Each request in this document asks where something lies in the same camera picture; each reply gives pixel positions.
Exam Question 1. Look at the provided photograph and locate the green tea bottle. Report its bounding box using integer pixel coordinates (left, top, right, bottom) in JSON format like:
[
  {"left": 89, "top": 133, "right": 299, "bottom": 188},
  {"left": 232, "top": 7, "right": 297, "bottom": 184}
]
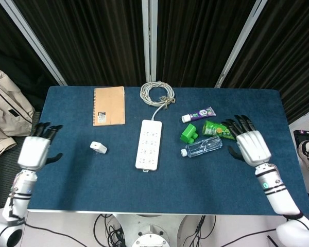
[{"left": 202, "top": 120, "right": 237, "bottom": 141}]

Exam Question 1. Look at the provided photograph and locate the white cable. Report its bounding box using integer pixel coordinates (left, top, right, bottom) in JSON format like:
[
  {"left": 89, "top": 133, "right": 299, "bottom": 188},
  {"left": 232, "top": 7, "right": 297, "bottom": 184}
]
[{"left": 140, "top": 81, "right": 176, "bottom": 121}]

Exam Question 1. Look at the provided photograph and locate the white power strip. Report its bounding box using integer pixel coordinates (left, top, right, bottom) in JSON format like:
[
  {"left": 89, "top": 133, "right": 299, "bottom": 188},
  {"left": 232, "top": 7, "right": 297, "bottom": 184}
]
[{"left": 135, "top": 119, "right": 163, "bottom": 172}]

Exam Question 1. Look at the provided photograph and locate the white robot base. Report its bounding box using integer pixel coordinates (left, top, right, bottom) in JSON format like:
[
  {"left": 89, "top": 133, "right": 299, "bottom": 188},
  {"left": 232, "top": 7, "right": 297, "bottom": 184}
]
[{"left": 117, "top": 214, "right": 188, "bottom": 247}]

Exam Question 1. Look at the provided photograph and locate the white frame post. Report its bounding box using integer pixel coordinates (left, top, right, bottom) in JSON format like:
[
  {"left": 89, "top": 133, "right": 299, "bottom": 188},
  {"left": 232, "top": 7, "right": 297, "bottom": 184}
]
[
  {"left": 141, "top": 0, "right": 158, "bottom": 82},
  {"left": 0, "top": 0, "right": 67, "bottom": 86},
  {"left": 214, "top": 0, "right": 269, "bottom": 89}
]

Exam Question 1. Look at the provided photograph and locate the black floor cable bundle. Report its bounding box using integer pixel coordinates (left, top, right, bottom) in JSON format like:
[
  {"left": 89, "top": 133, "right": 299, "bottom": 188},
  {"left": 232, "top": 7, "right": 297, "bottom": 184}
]
[
  {"left": 181, "top": 215, "right": 217, "bottom": 247},
  {"left": 93, "top": 214, "right": 126, "bottom": 247}
]

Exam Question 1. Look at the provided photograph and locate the kraft spiral notebook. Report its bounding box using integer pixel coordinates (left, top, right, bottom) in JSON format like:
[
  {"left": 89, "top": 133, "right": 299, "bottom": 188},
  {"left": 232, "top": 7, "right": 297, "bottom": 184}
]
[{"left": 92, "top": 86, "right": 126, "bottom": 127}]

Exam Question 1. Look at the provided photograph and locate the dark pleated curtain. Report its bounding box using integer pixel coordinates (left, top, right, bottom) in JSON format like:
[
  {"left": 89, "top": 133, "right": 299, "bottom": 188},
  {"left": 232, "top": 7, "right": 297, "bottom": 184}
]
[{"left": 0, "top": 0, "right": 309, "bottom": 124}]

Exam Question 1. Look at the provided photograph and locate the purple toothpaste tube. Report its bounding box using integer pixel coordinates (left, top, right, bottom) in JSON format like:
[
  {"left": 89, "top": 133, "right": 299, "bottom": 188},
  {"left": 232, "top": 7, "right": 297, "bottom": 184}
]
[{"left": 181, "top": 107, "right": 218, "bottom": 123}]

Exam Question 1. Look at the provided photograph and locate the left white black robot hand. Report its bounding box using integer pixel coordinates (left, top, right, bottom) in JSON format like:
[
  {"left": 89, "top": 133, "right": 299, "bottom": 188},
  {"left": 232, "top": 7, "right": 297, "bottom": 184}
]
[{"left": 17, "top": 122, "right": 64, "bottom": 171}]

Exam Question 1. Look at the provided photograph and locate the white plug adapter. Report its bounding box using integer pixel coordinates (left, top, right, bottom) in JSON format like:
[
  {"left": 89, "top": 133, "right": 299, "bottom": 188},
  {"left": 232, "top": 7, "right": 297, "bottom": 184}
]
[{"left": 90, "top": 140, "right": 108, "bottom": 155}]

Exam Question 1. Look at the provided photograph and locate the green toy block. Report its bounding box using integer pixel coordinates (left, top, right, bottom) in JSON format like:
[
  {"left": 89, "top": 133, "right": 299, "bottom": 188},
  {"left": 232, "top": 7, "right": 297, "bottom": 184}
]
[{"left": 180, "top": 123, "right": 199, "bottom": 143}]

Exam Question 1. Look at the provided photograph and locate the beige jacket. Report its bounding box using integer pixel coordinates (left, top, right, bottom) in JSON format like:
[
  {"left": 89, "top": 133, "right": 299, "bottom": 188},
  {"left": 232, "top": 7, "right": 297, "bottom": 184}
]
[{"left": 0, "top": 61, "right": 36, "bottom": 158}]

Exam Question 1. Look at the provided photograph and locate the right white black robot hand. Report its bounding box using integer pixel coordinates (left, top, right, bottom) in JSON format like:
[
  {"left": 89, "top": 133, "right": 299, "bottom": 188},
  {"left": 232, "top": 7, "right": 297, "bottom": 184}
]
[{"left": 221, "top": 115, "right": 272, "bottom": 166}]

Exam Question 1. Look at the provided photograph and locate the brown twine tie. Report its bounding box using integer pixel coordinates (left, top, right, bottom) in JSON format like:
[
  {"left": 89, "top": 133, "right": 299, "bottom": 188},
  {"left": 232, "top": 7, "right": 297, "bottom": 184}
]
[{"left": 158, "top": 95, "right": 176, "bottom": 110}]

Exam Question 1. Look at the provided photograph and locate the black device with purple buttons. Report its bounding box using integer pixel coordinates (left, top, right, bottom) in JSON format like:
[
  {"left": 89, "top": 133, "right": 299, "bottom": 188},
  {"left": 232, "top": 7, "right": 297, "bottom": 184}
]
[{"left": 293, "top": 130, "right": 309, "bottom": 155}]

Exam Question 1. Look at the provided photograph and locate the clear water bottle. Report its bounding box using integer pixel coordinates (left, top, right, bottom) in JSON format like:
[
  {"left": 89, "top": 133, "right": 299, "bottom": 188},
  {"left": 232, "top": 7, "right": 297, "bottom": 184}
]
[{"left": 180, "top": 136, "right": 224, "bottom": 158}]

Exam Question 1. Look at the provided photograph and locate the blue table mat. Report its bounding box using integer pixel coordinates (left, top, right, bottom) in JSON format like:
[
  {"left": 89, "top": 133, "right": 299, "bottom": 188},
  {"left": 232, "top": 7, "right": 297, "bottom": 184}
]
[{"left": 27, "top": 85, "right": 309, "bottom": 216}]

